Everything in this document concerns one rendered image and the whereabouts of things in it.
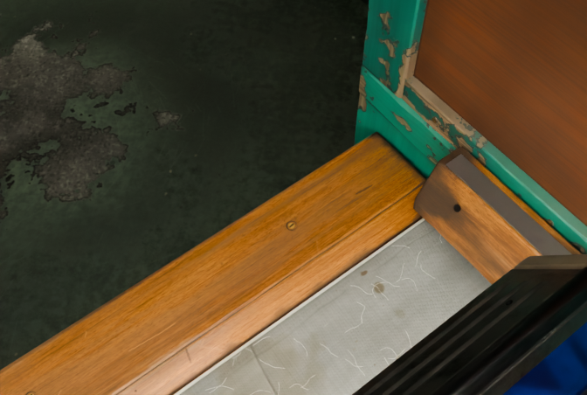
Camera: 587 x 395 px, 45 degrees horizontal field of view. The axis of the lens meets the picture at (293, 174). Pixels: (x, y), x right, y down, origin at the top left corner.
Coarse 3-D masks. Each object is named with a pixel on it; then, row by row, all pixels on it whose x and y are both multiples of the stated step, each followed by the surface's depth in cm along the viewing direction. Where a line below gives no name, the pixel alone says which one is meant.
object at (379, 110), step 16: (368, 80) 82; (368, 96) 84; (384, 96) 81; (368, 112) 86; (384, 112) 83; (400, 112) 80; (368, 128) 88; (384, 128) 85; (400, 128) 82; (416, 128) 79; (432, 128) 76; (400, 144) 84; (416, 144) 80; (432, 144) 77; (448, 144) 75; (416, 160) 83; (432, 160) 79
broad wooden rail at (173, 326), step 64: (320, 192) 81; (384, 192) 81; (192, 256) 76; (256, 256) 76; (320, 256) 76; (128, 320) 72; (192, 320) 72; (256, 320) 74; (0, 384) 69; (64, 384) 69; (128, 384) 69
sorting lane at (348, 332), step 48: (432, 240) 80; (336, 288) 77; (384, 288) 77; (432, 288) 76; (480, 288) 76; (288, 336) 74; (336, 336) 74; (384, 336) 73; (192, 384) 71; (240, 384) 71; (288, 384) 71; (336, 384) 71
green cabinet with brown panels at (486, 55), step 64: (384, 0) 71; (448, 0) 65; (512, 0) 58; (576, 0) 53; (384, 64) 77; (448, 64) 70; (512, 64) 62; (576, 64) 56; (448, 128) 73; (512, 128) 67; (576, 128) 60; (576, 192) 64
